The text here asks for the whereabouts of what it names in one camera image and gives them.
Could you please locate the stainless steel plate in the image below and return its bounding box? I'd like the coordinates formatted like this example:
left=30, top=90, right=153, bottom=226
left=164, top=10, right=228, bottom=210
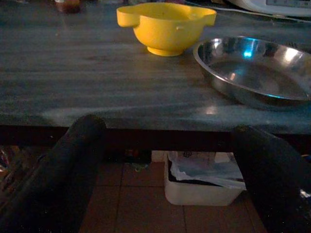
left=193, top=35, right=311, bottom=110

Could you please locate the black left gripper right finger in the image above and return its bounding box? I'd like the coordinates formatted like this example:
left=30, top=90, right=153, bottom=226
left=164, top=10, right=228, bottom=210
left=232, top=125, right=311, bottom=233

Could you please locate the white kitchen cooking machine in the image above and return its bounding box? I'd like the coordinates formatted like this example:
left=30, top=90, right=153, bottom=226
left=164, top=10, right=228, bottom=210
left=225, top=0, right=311, bottom=17

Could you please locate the crumpled plastic bag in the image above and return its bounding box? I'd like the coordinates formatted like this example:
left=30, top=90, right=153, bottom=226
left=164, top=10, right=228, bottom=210
left=167, top=151, right=246, bottom=190

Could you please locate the orange sauce squeeze bottle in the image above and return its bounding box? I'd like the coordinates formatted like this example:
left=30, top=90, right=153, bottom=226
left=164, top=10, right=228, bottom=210
left=54, top=0, right=81, bottom=14

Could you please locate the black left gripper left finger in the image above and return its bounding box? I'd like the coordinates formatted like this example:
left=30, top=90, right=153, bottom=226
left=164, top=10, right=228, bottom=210
left=0, top=114, right=107, bottom=233

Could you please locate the white plastic bin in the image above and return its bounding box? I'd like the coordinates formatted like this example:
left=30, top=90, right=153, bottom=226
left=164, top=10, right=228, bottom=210
left=164, top=150, right=246, bottom=206

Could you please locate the dark wooden table frame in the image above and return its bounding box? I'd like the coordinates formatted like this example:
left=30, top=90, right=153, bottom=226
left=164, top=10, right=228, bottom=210
left=0, top=125, right=311, bottom=156

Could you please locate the yellow plastic bowl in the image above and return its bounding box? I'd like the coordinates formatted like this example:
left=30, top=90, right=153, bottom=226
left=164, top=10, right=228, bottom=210
left=116, top=2, right=217, bottom=57

